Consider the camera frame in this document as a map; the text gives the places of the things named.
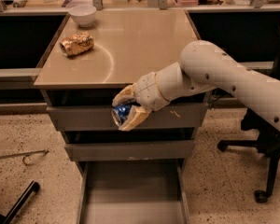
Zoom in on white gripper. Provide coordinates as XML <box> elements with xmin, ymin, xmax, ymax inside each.
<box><xmin>112</xmin><ymin>72</ymin><xmax>170</xmax><ymax>131</ymax></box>

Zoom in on blue pepsi can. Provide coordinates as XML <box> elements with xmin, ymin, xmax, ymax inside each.
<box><xmin>111</xmin><ymin>104</ymin><xmax>133</xmax><ymax>126</ymax></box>

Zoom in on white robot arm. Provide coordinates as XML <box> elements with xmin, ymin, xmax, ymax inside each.
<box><xmin>112</xmin><ymin>40</ymin><xmax>280</xmax><ymax>132</ymax></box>

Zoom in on middle grey drawer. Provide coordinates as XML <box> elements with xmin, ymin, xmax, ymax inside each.
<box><xmin>64</xmin><ymin>140</ymin><xmax>194</xmax><ymax>161</ymax></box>

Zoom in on top grey drawer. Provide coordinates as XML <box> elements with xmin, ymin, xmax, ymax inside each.
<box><xmin>48</xmin><ymin>103</ymin><xmax>206</xmax><ymax>132</ymax></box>

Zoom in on crushed gold can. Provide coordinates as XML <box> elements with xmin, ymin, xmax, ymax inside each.
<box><xmin>59</xmin><ymin>31</ymin><xmax>94</xmax><ymax>57</ymax></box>

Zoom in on open bottom grey drawer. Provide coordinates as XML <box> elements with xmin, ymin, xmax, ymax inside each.
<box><xmin>76</xmin><ymin>160</ymin><xmax>190</xmax><ymax>224</ymax></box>

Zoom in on white bowl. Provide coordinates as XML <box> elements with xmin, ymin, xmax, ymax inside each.
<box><xmin>69</xmin><ymin>5</ymin><xmax>96</xmax><ymax>27</ymax></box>

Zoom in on metal hook rod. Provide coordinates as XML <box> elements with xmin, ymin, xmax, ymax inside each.
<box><xmin>0</xmin><ymin>149</ymin><xmax>49</xmax><ymax>165</ymax></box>

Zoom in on black office chair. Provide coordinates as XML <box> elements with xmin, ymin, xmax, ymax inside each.
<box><xmin>217</xmin><ymin>12</ymin><xmax>280</xmax><ymax>203</ymax></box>

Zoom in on black chair leg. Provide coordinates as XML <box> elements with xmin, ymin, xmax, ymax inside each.
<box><xmin>0</xmin><ymin>181</ymin><xmax>40</xmax><ymax>224</ymax></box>

